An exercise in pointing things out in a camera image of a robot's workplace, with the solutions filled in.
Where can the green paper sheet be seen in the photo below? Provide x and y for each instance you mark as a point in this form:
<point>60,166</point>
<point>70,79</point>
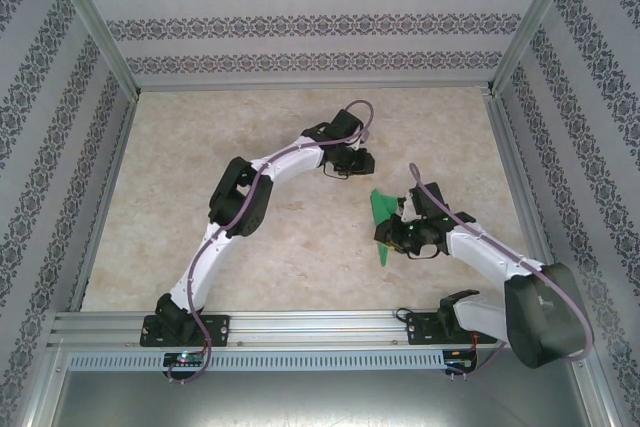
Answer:
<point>382,207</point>

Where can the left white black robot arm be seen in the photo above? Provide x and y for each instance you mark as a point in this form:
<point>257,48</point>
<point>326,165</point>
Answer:
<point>295,164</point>

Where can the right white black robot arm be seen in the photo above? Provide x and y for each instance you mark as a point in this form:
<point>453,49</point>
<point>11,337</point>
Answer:
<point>480,252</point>

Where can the grey metal sheet panel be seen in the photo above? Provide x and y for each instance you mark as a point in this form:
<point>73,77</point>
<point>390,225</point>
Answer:
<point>320,402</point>

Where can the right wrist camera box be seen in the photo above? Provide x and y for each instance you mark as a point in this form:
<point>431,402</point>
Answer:
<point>407,208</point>

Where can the aluminium back rail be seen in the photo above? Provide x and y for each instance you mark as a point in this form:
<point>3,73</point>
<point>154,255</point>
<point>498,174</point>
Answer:
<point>310,86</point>

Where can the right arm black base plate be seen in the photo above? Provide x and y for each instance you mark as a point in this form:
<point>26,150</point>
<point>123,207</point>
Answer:
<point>420,329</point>

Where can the aluminium mounting rail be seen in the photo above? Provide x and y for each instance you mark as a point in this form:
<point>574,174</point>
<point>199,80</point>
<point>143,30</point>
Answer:
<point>320,329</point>

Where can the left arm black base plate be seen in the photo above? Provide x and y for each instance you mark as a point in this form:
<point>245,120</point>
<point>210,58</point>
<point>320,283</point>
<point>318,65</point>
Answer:
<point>217,329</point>

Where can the aluminium frame post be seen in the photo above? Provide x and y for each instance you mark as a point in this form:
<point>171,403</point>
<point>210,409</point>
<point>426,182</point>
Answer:
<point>91,12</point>
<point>535,12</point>

